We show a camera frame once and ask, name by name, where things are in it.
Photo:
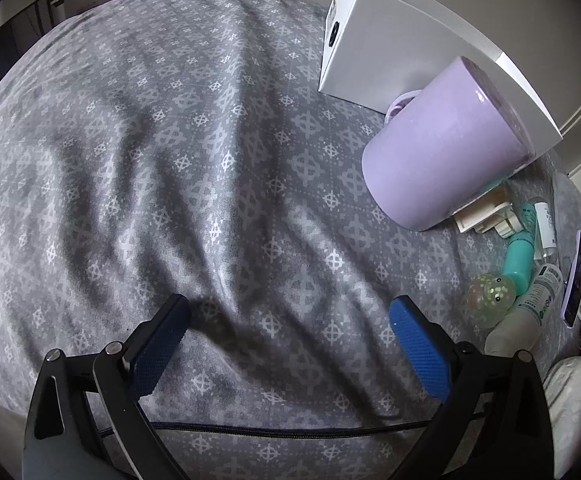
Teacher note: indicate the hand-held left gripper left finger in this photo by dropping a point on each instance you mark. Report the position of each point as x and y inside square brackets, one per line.
[158, 347]

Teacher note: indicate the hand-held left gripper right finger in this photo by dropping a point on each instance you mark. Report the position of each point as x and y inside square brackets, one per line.
[420, 347]

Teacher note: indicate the glitter squishy ball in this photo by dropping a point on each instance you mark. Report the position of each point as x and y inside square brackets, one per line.
[490, 297]

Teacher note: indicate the white labelled tube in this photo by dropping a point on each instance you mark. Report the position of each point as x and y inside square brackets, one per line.
[515, 330]

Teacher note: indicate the teal bottle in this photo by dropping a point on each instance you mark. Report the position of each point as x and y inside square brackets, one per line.
[517, 260]

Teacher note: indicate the cream plastic box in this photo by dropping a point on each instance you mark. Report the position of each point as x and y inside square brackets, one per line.
[475, 216]

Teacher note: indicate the mint small tube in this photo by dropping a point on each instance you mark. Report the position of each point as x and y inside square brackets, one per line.
[526, 215]

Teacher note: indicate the small white bottle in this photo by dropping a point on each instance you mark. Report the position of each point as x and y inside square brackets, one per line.
[545, 225]

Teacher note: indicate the purple mug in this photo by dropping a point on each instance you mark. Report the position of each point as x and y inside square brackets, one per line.
[430, 160]

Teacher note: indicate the white cardboard box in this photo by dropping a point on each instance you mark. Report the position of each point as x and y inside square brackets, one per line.
[370, 35]

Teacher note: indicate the white fleece blanket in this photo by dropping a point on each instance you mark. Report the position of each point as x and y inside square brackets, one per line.
[572, 395]

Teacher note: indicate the smartphone in white case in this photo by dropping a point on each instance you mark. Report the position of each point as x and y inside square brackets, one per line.
[576, 275]

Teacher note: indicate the grey patterned bedsheet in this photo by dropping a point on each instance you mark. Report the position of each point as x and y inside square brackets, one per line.
[170, 160]

